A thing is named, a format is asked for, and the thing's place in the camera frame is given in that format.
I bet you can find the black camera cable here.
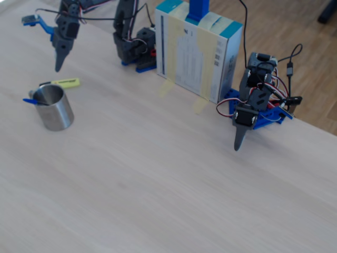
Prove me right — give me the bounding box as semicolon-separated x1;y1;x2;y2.
35;2;156;28

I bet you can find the yellow masking tape strip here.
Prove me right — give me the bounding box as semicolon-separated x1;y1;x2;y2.
158;4;191;99

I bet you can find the grey arm with wrist camera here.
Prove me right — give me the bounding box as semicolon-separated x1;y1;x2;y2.
56;0;158;70

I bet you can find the camera board on blue mount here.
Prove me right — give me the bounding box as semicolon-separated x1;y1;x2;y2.
21;14;55;41

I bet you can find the yellow highlighter with black cap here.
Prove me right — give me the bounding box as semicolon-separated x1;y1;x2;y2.
39;77;81;89

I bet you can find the silver metal cup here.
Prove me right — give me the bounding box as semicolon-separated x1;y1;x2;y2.
28;84;75;132

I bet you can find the dark chair base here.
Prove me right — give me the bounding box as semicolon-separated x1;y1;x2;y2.
317;0;337;24

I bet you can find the black cable with inline adapter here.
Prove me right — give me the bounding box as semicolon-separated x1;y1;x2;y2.
277;43;303;106

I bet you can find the grey arm without camera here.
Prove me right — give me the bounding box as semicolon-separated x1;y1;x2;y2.
238;52;279;106

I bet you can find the dark grey plain gripper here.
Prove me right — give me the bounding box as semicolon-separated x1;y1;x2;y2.
233;90;271;152

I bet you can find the blue arm base plate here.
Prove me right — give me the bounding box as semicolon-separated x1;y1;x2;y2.
228;89;293;130
121;60;158;73

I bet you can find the dark grey padded gripper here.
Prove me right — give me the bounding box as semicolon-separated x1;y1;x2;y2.
52;15;81;73

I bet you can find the blue capped ballpoint pen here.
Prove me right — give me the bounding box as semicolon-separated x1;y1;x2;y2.
23;89;51;106

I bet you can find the red white black servo wire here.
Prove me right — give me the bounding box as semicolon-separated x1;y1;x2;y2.
216;98;239;119
120;0;150;55

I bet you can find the white and teal cardboard box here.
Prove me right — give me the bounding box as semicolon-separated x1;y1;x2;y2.
154;0;243;105

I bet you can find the thin black power cable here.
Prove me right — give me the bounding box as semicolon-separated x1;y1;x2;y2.
238;0;250;68

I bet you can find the blue camera post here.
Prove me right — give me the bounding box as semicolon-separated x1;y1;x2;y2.
185;0;211;26

